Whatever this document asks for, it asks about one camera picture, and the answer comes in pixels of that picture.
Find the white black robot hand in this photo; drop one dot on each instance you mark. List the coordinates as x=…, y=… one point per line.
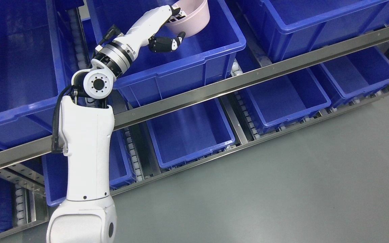
x=143, y=32

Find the pink bowl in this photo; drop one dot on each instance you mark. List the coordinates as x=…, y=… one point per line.
x=197, y=10
x=190, y=27

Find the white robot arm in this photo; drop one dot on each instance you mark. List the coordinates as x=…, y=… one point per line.
x=82, y=126

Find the blue bin upper middle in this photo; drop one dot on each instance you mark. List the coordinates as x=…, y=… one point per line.
x=200, y=60

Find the blue bin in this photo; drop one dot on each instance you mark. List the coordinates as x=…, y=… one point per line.
x=353, y=76
x=288, y=28
x=55, y=167
x=285, y=100
x=37, y=60
x=200, y=60
x=188, y=134

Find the blue bin lower middle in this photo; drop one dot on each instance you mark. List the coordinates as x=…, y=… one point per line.
x=188, y=134

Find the blue bin upper left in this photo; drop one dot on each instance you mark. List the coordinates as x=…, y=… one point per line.
x=37, y=60

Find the blue bin upper right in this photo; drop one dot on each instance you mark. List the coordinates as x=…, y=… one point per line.
x=288, y=28

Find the blue bin lower left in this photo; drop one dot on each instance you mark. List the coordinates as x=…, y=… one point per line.
x=55, y=167

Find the blue bin lower far right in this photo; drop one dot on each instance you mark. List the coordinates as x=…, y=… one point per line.
x=353, y=76

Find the metal shelf rail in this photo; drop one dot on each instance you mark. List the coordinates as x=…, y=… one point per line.
x=122, y=120

